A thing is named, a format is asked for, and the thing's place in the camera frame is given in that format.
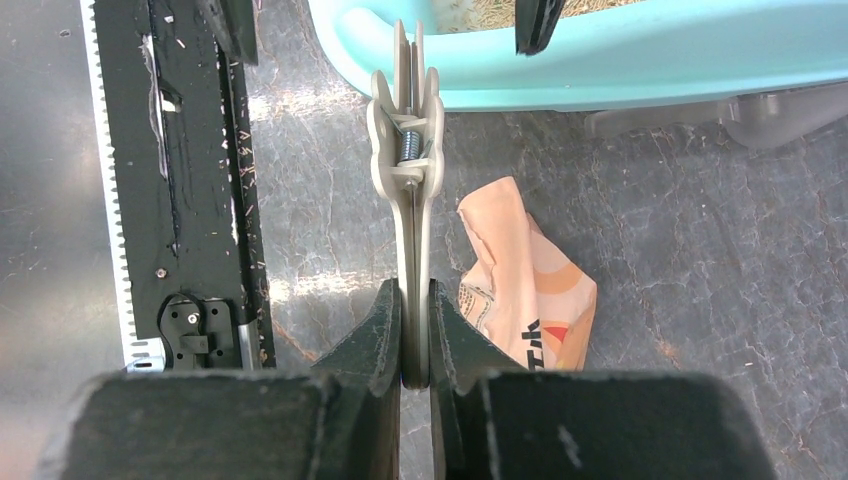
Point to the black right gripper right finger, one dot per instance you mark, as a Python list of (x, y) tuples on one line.
[(492, 419)]

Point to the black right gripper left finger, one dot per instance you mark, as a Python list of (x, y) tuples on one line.
[(337, 420)]

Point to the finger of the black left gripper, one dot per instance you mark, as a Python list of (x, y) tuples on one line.
[(232, 23), (535, 22)]

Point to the pink cat litter bag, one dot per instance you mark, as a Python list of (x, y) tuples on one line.
[(523, 293)]

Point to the teal plastic litter box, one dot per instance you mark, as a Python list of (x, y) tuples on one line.
[(650, 53)]

